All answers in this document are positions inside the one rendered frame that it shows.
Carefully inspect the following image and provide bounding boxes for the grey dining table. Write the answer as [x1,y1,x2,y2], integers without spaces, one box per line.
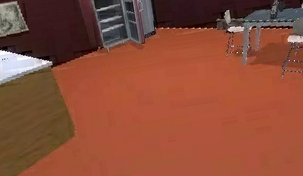
[234,1,303,66]

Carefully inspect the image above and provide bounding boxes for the grey bottle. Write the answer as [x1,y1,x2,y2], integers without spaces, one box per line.
[268,0,282,20]

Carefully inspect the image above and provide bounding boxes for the wooden counter with white top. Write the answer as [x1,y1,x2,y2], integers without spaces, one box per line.
[0,36,83,176]

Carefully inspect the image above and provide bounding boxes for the framed grey wall picture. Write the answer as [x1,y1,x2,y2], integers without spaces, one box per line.
[0,0,30,39]

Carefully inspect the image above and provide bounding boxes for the open grey fridge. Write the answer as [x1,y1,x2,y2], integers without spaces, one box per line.
[90,0,160,52]

